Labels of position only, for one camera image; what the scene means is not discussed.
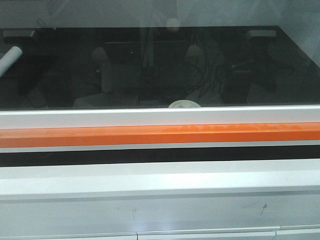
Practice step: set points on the glass jar with cream lid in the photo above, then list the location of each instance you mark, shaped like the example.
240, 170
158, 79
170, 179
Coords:
184, 103

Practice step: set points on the orange sash handle bar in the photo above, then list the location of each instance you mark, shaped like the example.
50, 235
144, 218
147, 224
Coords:
158, 134

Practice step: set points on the glass sash window panel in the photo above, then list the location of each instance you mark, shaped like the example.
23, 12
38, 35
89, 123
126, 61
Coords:
119, 68

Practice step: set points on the white rolled paper tube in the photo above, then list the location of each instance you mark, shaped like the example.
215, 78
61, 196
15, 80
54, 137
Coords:
13, 54

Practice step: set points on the white cabinet drawer front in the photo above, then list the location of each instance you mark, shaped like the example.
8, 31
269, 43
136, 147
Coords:
289, 232

